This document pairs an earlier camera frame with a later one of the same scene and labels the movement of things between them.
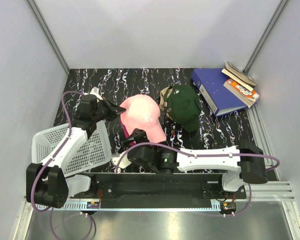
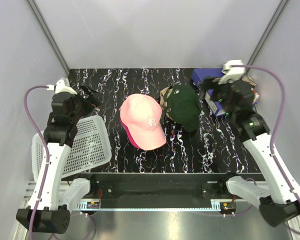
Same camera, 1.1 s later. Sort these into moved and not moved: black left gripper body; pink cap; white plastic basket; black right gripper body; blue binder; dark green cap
Moved: black right gripper body; black left gripper body
Not moved: white plastic basket; pink cap; blue binder; dark green cap
